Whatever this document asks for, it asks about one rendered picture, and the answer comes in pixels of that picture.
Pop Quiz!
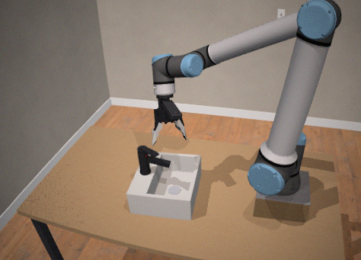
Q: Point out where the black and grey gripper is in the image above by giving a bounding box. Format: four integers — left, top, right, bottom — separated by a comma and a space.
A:
152, 94, 187, 146

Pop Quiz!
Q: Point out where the white square sink basin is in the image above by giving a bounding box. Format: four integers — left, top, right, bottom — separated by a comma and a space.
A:
126, 152, 201, 220

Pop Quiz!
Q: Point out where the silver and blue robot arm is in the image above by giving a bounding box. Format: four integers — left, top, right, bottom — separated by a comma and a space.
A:
152, 0, 342, 196

